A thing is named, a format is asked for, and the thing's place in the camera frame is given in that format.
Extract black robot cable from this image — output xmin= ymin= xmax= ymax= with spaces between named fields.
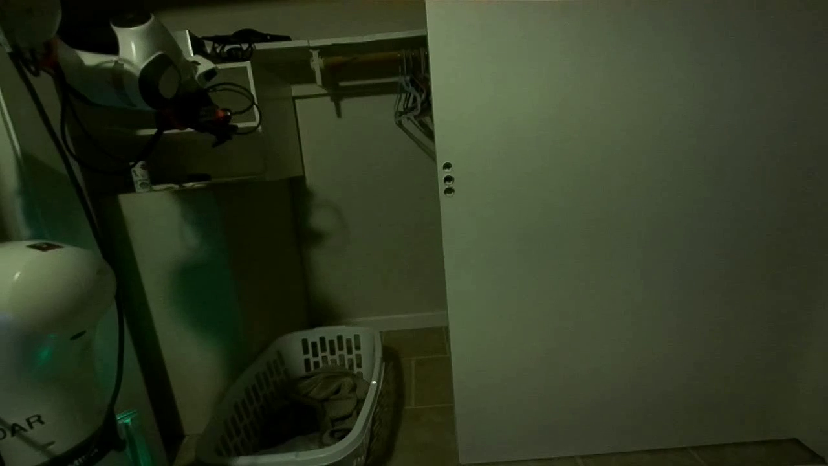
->
xmin=7 ymin=41 xmax=133 ymax=466

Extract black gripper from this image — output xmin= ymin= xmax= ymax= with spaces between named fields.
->
xmin=137 ymin=55 xmax=239 ymax=143

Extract white sliding closet door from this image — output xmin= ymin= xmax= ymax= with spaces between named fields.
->
xmin=424 ymin=0 xmax=828 ymax=463

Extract closet hanging rod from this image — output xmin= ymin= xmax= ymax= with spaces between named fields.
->
xmin=291 ymin=74 xmax=429 ymax=99

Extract clothes in basket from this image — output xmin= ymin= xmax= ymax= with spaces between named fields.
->
xmin=260 ymin=367 xmax=368 ymax=454

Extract white plastic laundry basket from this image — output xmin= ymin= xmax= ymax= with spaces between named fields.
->
xmin=196 ymin=327 xmax=384 ymax=466

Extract black item on top shelf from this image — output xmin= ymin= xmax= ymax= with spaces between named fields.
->
xmin=194 ymin=28 xmax=285 ymax=62

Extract white shelf cabinet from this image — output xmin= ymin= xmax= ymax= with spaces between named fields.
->
xmin=117 ymin=62 xmax=305 ymax=438

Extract bunch of plastic hangers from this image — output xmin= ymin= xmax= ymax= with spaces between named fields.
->
xmin=393 ymin=51 xmax=434 ymax=157

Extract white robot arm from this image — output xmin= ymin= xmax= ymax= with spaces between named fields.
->
xmin=2 ymin=0 xmax=236 ymax=466

